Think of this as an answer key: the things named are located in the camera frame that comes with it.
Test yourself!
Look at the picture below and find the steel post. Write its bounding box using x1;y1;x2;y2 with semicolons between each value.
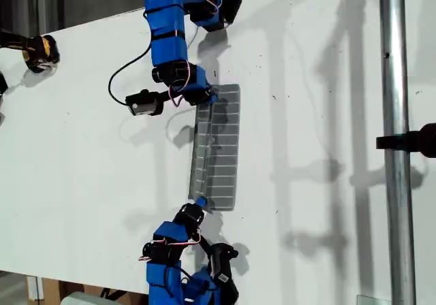
377;0;418;305

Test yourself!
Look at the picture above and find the short black camera stalk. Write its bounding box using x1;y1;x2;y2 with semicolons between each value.
197;234;215;252
158;91;185;103

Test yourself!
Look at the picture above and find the black clamp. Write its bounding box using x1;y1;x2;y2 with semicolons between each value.
375;123;436;159

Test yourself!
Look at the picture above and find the black camera cable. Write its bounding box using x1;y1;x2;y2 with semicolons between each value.
108;42;153;107

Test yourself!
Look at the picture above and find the cardboard box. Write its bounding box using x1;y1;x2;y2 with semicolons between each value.
26;273;151;305

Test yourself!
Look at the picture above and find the grey striped towel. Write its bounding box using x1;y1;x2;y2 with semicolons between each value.
186;82;242;212

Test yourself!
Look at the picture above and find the black camera box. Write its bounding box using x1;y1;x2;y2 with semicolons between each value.
125;89;164;117
206;242;239;285

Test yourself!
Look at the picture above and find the red white servo wire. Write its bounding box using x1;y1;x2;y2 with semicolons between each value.
169;61;191;109
138;236;202;262

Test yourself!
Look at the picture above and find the white plastic container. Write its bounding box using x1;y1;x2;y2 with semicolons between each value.
60;291;107;305

